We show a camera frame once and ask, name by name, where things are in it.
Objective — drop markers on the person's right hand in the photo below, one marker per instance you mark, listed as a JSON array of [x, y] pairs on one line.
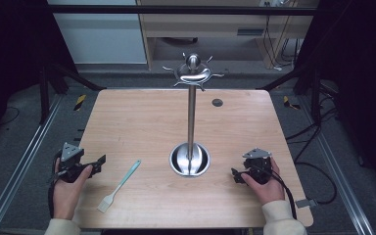
[[269, 191]]

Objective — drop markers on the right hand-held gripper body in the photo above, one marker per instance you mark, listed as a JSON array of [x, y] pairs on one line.
[[258, 165]]

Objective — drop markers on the black metal stand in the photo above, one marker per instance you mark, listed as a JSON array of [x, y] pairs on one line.
[[310, 81], [50, 81]]

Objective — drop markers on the dark round table grommet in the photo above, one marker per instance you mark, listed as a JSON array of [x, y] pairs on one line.
[[217, 102]]

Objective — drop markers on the yellow black floor tape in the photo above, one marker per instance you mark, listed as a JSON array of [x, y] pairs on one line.
[[80, 102], [289, 103]]

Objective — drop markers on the steel utensil rack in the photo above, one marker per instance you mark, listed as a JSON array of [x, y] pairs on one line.
[[191, 124]]

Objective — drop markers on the aluminium floor rail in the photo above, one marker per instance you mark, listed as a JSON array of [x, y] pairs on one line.
[[23, 160], [339, 166]]

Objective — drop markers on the light wooden desk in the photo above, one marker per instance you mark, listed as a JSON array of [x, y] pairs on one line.
[[209, 27]]

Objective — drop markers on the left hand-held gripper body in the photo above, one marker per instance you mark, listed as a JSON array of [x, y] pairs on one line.
[[70, 163]]

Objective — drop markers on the person's left hand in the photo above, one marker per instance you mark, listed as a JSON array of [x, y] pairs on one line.
[[66, 196]]

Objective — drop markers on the black horizontal frame bar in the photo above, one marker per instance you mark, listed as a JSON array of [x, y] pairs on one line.
[[176, 9]]

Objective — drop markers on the white cabinet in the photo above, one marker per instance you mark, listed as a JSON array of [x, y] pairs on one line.
[[104, 36]]

